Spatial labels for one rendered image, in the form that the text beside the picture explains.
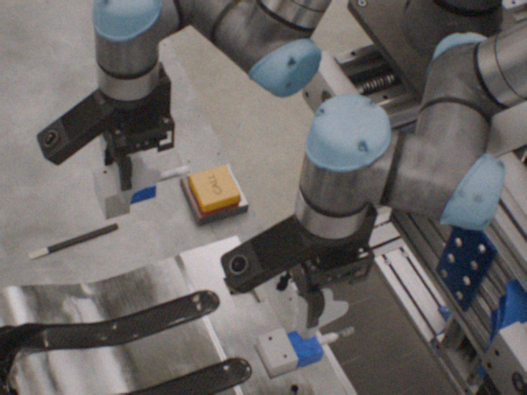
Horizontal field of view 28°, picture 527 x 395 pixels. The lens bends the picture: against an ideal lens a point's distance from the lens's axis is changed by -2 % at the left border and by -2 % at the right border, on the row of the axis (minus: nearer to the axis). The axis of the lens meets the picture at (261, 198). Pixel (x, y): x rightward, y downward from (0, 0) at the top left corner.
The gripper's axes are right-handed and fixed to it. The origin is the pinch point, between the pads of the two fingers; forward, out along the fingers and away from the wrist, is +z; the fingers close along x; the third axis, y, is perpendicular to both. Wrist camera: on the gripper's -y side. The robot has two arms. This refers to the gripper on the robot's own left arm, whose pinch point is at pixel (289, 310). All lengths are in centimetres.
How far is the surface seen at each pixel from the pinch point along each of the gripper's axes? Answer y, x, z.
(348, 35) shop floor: 85, 121, 101
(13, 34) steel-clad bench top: -16, 74, 21
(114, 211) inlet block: -13.2, 26.6, 9.0
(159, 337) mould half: -13.4, 8.0, 12.5
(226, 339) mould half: -5.5, 4.6, 11.9
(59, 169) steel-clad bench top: -16, 45, 21
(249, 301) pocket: 0.4, 10.0, 14.6
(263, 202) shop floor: 40, 77, 101
